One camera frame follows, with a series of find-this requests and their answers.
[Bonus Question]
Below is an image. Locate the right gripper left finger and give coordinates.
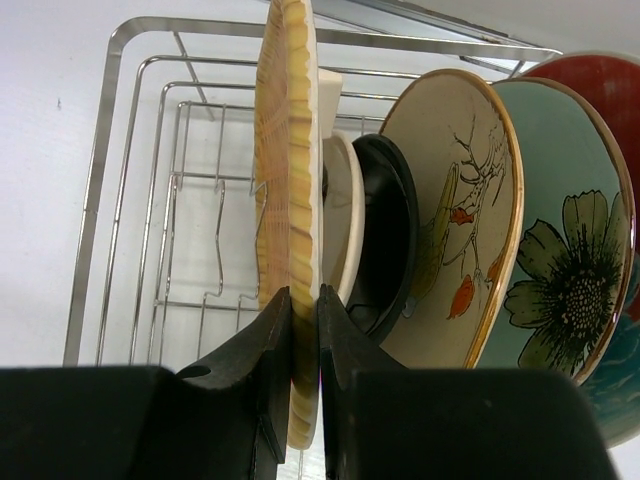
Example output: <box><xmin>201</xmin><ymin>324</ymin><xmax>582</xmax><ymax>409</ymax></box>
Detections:
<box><xmin>1</xmin><ymin>288</ymin><xmax>292</xmax><ymax>479</ymax></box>

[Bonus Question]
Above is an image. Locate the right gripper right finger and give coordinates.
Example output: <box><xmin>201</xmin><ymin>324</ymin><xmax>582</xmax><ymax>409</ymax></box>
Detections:
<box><xmin>318</xmin><ymin>286</ymin><xmax>617</xmax><ymax>479</ymax></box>

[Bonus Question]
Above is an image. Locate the black round plate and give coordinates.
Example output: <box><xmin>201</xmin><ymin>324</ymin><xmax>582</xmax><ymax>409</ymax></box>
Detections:
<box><xmin>347</xmin><ymin>134</ymin><xmax>419</xmax><ymax>343</ymax></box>

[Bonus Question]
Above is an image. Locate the cream plate with black spot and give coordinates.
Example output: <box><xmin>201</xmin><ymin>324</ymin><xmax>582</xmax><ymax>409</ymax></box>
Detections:
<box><xmin>322</xmin><ymin>130</ymin><xmax>365</xmax><ymax>304</ymax></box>

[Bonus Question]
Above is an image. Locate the red and blue floral plate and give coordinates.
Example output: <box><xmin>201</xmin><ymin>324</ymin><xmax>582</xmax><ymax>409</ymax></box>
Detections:
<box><xmin>519</xmin><ymin>53</ymin><xmax>640</xmax><ymax>449</ymax></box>

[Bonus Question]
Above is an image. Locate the teal flower plate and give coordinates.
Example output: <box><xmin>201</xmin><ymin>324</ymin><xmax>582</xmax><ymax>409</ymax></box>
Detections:
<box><xmin>479</xmin><ymin>77</ymin><xmax>635</xmax><ymax>382</ymax></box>

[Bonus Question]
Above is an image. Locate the orange bamboo square plate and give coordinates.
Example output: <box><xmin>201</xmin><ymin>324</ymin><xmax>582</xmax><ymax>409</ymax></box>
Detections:
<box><xmin>254</xmin><ymin>1</ymin><xmax>322</xmax><ymax>450</ymax></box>

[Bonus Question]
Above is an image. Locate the beige bird pattern plate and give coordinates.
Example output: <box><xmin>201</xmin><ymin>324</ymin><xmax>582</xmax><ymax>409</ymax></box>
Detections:
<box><xmin>380</xmin><ymin>69</ymin><xmax>524</xmax><ymax>369</ymax></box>

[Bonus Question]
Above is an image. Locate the wire dish rack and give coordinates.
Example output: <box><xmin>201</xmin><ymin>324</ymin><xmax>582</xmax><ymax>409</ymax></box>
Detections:
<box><xmin>62</xmin><ymin>14</ymin><xmax>564</xmax><ymax>369</ymax></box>

